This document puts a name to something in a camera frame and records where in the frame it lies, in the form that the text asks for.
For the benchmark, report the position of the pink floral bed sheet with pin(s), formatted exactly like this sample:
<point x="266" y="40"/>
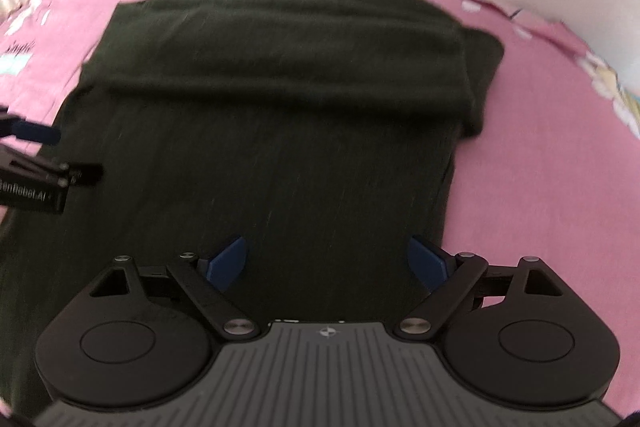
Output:
<point x="555" y="172"/>

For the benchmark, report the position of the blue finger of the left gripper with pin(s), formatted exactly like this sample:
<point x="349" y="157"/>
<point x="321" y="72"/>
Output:
<point x="84" y="173"/>
<point x="36" y="133"/>

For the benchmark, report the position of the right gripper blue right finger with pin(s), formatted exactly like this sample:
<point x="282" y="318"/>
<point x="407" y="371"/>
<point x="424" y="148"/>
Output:
<point x="428" y="262"/>

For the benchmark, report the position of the black knit garment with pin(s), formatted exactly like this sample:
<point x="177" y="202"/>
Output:
<point x="321" y="131"/>

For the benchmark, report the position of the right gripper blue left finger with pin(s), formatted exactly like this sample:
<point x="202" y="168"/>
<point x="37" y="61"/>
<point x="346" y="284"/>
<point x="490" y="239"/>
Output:
<point x="221" y="266"/>

